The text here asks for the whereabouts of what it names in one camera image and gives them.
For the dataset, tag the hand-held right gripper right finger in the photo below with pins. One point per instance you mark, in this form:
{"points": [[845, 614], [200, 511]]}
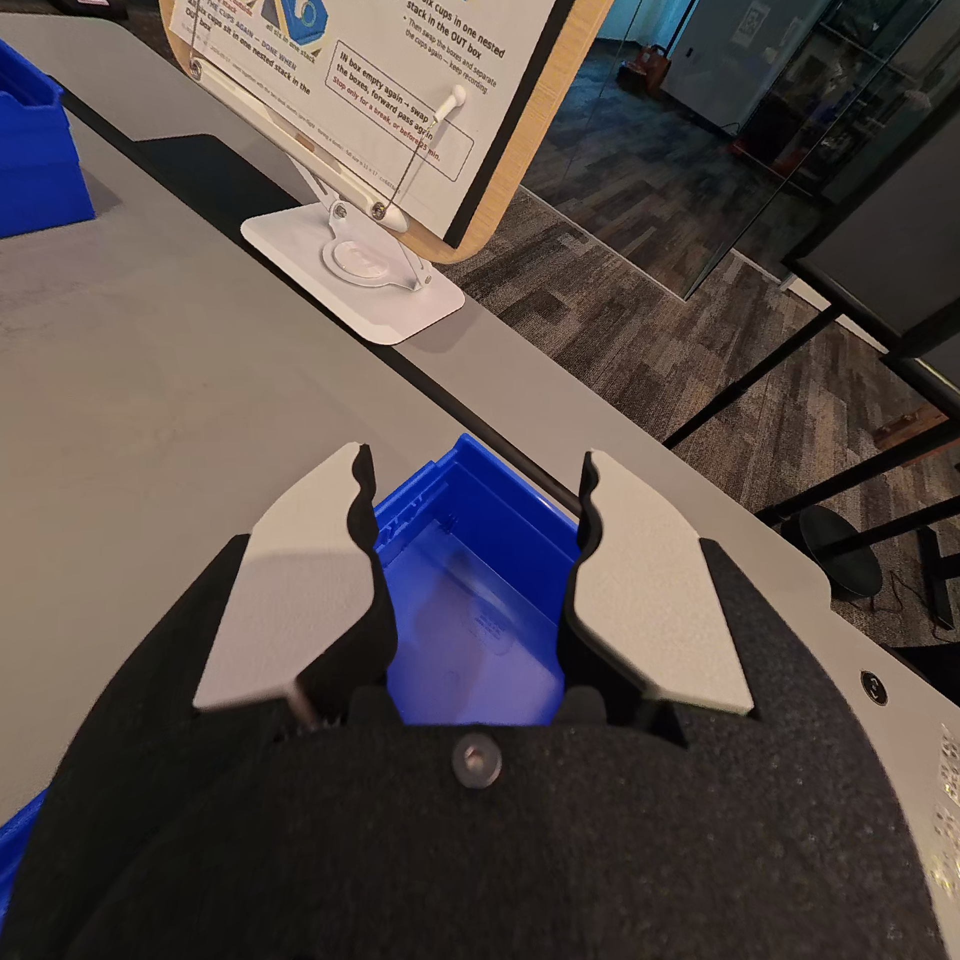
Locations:
{"points": [[660, 615]]}

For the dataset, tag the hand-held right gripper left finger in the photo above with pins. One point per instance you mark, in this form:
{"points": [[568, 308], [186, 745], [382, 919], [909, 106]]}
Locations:
{"points": [[285, 600]]}

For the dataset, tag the blue plastic bin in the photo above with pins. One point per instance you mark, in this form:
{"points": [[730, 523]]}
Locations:
{"points": [[38, 165], [480, 600]]}

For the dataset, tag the round table grommet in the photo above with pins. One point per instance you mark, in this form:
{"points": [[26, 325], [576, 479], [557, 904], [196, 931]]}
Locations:
{"points": [[873, 687]]}

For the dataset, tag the white board stand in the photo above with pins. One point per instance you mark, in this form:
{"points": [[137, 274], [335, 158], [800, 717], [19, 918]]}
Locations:
{"points": [[375, 308]]}

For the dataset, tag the wooden instruction board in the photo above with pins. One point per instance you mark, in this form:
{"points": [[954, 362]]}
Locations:
{"points": [[375, 75]]}

